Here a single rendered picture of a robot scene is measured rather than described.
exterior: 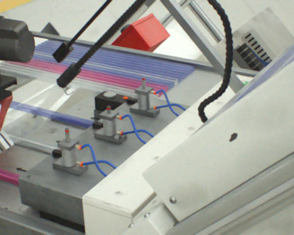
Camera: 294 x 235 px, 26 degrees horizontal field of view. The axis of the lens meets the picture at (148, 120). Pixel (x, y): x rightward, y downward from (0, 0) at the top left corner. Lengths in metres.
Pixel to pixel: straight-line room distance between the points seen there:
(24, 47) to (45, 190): 0.28
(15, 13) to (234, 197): 2.29
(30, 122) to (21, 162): 1.42
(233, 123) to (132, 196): 0.26
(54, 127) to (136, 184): 0.38
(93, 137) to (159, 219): 0.34
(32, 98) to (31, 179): 1.68
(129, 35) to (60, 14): 1.10
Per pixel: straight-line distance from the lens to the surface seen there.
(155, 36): 1.96
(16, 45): 1.09
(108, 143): 1.03
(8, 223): 0.96
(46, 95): 2.66
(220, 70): 1.04
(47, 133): 1.21
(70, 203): 0.91
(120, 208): 0.83
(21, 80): 1.46
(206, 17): 3.14
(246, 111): 0.63
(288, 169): 0.61
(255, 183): 0.63
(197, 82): 1.39
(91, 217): 0.87
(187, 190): 0.71
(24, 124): 2.52
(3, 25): 1.10
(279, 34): 2.88
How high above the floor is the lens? 1.89
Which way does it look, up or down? 40 degrees down
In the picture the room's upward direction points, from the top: 51 degrees clockwise
